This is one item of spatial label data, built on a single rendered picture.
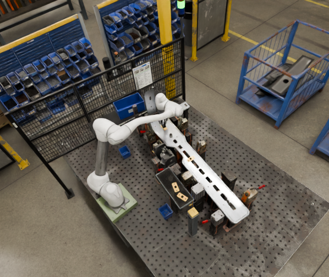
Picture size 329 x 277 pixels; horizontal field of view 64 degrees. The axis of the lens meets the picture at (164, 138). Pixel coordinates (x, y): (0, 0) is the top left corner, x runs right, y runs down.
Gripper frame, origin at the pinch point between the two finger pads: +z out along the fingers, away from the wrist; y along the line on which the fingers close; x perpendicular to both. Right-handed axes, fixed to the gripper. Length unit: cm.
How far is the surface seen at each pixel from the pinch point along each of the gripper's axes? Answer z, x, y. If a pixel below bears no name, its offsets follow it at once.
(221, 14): 47, 202, 252
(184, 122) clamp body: 1.8, -8.6, 20.1
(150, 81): -13, 54, 18
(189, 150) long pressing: 5.8, -38.2, 4.9
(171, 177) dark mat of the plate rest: -10, -62, -31
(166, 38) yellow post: -53, 58, 45
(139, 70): -33, 54, 7
